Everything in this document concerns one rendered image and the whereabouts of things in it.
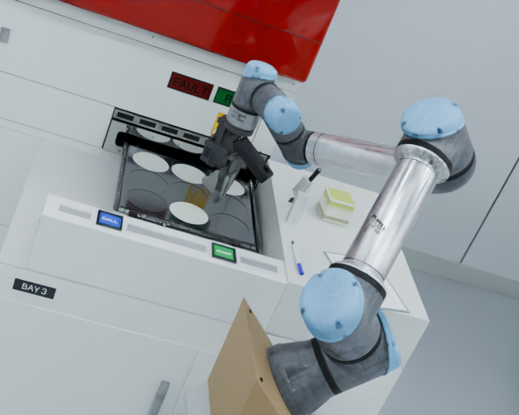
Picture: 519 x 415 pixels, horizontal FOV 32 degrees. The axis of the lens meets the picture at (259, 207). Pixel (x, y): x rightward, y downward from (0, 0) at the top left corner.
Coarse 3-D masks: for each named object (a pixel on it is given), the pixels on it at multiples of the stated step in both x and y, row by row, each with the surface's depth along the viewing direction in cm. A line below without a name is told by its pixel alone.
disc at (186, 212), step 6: (174, 204) 223; (180, 204) 224; (186, 204) 225; (192, 204) 226; (174, 210) 220; (180, 210) 222; (186, 210) 223; (192, 210) 224; (198, 210) 225; (180, 216) 219; (186, 216) 220; (192, 216) 221; (198, 216) 222; (204, 216) 224; (192, 222) 218; (198, 222) 219; (204, 222) 221
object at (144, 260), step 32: (64, 224) 187; (128, 224) 195; (32, 256) 190; (64, 256) 191; (96, 256) 191; (128, 256) 192; (160, 256) 192; (192, 256) 193; (256, 256) 203; (128, 288) 196; (160, 288) 196; (192, 288) 197; (224, 288) 197; (256, 288) 198; (224, 320) 201
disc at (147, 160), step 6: (138, 156) 239; (144, 156) 240; (150, 156) 241; (156, 156) 242; (138, 162) 236; (144, 162) 237; (150, 162) 238; (156, 162) 239; (162, 162) 241; (150, 168) 235; (156, 168) 236; (162, 168) 238; (168, 168) 239
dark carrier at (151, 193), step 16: (128, 160) 235; (176, 160) 245; (128, 176) 227; (144, 176) 230; (160, 176) 233; (176, 176) 237; (128, 192) 220; (144, 192) 223; (160, 192) 226; (176, 192) 229; (192, 192) 232; (208, 192) 236; (144, 208) 216; (160, 208) 219; (208, 208) 228; (224, 208) 231; (240, 208) 234; (192, 224) 218; (208, 224) 221; (224, 224) 224; (240, 224) 227; (240, 240) 219
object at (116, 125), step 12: (120, 120) 244; (108, 132) 244; (132, 132) 244; (144, 132) 244; (156, 132) 246; (108, 144) 246; (120, 144) 247; (168, 144) 247; (180, 144) 247; (192, 144) 247
